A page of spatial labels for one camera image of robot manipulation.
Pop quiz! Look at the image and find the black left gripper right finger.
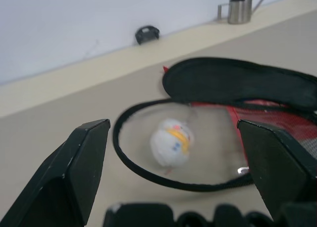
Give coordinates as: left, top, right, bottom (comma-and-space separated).
237, 119, 317, 223

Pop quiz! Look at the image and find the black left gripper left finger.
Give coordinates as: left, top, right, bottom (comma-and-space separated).
0, 119, 111, 227

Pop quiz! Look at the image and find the red black paddle case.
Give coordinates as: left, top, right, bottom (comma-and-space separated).
112, 56, 317, 193

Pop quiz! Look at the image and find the white printed ball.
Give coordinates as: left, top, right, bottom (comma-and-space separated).
150, 118, 195, 176

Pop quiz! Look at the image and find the stainless steel watering can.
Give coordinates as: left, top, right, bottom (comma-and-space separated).
217, 0, 273, 25

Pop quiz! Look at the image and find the small black round object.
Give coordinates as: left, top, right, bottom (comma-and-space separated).
134, 25, 160, 45

